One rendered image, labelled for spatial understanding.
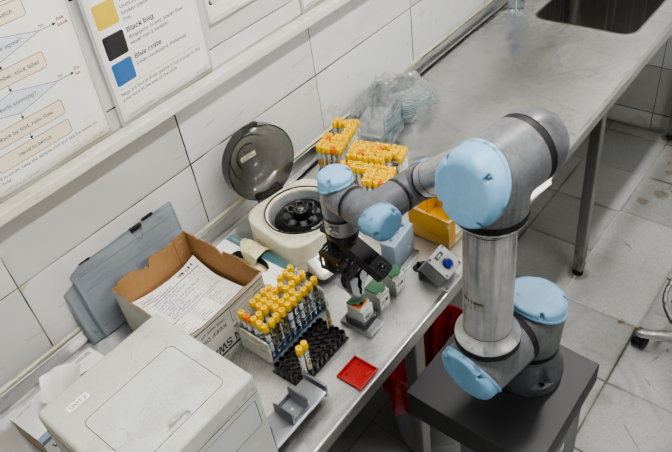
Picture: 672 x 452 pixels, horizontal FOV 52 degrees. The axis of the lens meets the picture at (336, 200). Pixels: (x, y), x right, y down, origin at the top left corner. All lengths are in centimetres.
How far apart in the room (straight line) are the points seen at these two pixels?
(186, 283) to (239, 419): 59
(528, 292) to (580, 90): 127
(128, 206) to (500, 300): 98
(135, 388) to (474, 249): 65
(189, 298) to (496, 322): 85
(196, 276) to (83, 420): 62
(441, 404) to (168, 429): 54
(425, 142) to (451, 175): 125
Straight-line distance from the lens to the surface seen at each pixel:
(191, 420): 124
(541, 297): 134
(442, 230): 181
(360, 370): 160
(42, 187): 158
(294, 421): 149
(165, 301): 178
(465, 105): 241
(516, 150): 99
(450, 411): 145
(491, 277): 111
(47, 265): 171
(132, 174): 175
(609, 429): 260
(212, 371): 129
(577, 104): 242
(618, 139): 383
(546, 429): 145
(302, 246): 174
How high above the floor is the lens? 215
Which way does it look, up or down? 39 degrees down
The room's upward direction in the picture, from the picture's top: 9 degrees counter-clockwise
